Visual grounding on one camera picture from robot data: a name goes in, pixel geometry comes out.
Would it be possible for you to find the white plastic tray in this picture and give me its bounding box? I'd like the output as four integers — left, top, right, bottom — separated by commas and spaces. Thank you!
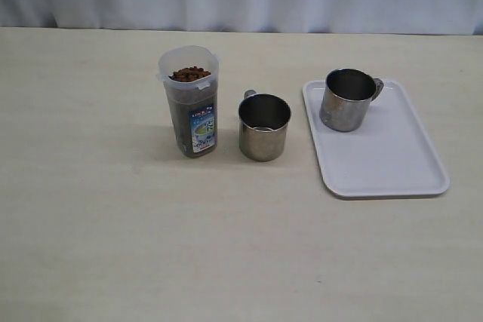
302, 79, 450, 199

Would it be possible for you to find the clear plastic container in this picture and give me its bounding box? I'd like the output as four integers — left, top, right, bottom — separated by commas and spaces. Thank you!
157, 45, 219, 158

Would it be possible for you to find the steel mug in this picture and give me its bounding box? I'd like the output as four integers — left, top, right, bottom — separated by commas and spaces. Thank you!
319, 68, 384, 132
238, 90, 291, 162

